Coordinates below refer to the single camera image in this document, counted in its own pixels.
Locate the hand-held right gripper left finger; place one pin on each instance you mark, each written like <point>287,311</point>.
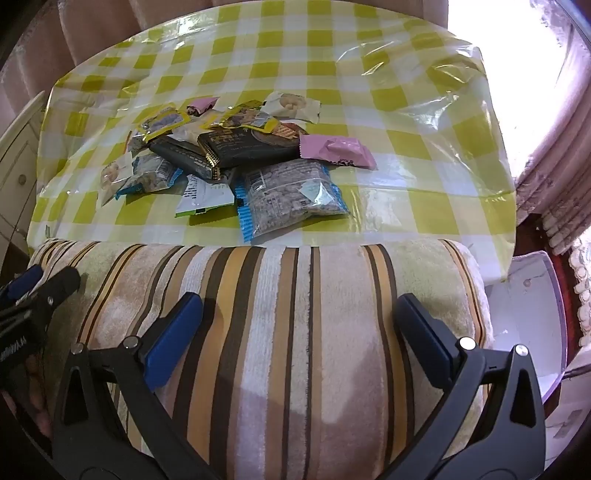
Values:
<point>178,323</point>

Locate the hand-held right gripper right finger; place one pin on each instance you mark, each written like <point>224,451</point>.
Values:
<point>422,330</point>

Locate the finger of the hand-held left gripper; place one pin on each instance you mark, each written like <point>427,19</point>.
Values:
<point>25,280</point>
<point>57,287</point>

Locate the purple and white box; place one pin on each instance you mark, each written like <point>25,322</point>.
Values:
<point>526,314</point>

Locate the green pea snack packet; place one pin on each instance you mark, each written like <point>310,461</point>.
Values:
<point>203,196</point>

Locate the black gold-edged snack packet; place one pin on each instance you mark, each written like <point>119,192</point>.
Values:
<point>184,159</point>

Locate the clear seed packet blue edges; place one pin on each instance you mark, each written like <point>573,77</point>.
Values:
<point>286,194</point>

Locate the black cracker-print snack packet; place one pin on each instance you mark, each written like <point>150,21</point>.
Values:
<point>244,145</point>

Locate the person's left hand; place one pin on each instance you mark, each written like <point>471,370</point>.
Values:
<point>41,415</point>

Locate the small white snack packet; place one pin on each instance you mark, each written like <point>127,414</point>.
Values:
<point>111,177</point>

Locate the white cabinet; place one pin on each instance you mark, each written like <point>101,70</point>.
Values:
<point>18,157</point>

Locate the yellow checked plastic tablecloth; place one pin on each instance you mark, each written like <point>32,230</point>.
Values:
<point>392,198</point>

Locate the small seed packet blue edges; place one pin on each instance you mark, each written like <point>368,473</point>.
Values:
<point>147,177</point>

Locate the white lace curtain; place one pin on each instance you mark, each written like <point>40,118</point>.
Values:
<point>572,258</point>

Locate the beige snack packet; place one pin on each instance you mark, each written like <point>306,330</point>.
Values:
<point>191,131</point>

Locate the pink embroidered curtain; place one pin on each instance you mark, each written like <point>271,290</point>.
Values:
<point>545,161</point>

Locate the small pink snack packet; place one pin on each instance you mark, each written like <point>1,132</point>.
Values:
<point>203,105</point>

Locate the white nut snack packet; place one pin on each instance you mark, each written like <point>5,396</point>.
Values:
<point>295,106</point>

